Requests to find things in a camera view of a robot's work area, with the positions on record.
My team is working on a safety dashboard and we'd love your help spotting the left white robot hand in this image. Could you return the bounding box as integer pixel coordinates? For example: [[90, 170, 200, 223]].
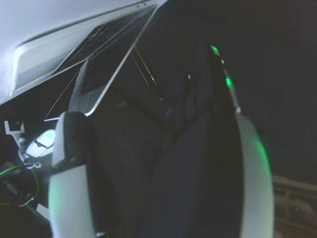
[[48, 46, 274, 238]]

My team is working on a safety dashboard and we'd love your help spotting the silver laptop with black keyboard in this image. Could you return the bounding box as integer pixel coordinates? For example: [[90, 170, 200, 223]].
[[9, 0, 159, 122]]

